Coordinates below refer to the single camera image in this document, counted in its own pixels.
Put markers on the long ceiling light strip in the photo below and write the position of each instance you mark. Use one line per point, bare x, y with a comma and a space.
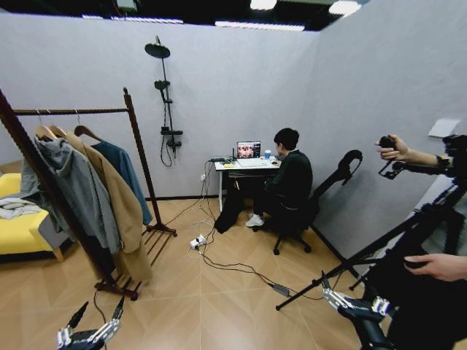
255, 25
138, 19

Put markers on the blue shirt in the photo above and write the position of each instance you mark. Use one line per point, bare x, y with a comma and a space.
122, 166

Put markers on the standing person's right forearm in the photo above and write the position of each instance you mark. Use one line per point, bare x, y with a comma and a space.
421, 156

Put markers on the yellow sofa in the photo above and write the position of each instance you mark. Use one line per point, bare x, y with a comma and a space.
22, 233

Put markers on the grey hooded jacket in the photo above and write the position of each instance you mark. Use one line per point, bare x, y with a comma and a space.
80, 189

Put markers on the ceiling light panel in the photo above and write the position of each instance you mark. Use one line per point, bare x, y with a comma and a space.
343, 6
263, 3

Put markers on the wooden clothes hanger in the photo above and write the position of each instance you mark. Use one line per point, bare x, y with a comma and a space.
43, 132
85, 131
58, 130

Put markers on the open laptop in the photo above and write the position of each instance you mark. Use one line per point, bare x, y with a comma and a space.
249, 149

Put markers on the white paper sheet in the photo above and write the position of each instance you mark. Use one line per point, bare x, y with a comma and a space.
443, 127

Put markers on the dark wooden clothes rack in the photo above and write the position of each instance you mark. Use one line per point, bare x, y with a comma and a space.
140, 153

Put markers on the black power adapter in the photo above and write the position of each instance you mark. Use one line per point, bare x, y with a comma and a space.
281, 289

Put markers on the paper cup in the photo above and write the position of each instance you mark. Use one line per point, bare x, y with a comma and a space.
267, 154

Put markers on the black office chair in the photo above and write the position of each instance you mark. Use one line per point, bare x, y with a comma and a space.
292, 233

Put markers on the black box with antenna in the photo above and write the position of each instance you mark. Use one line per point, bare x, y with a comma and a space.
219, 159

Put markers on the white desk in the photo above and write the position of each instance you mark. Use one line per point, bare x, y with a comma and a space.
219, 167

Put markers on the seated person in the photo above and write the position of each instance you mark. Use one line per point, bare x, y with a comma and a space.
292, 175

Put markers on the black handheld controller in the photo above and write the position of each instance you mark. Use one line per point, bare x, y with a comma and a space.
390, 170

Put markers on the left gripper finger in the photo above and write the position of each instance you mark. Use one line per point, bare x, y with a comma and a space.
109, 328
65, 335

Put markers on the white power strip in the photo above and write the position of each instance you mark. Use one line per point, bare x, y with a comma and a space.
197, 242

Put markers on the standing person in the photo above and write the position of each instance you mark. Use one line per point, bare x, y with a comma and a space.
419, 313

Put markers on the black wristwatch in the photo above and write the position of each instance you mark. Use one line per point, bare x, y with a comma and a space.
441, 161

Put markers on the white grey garment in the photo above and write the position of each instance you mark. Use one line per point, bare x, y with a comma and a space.
16, 208

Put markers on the black shower set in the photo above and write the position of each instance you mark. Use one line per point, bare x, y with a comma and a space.
157, 50

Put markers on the tan long coat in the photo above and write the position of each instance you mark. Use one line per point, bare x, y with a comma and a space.
124, 215

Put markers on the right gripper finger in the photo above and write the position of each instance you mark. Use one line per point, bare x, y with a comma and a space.
335, 298
382, 305

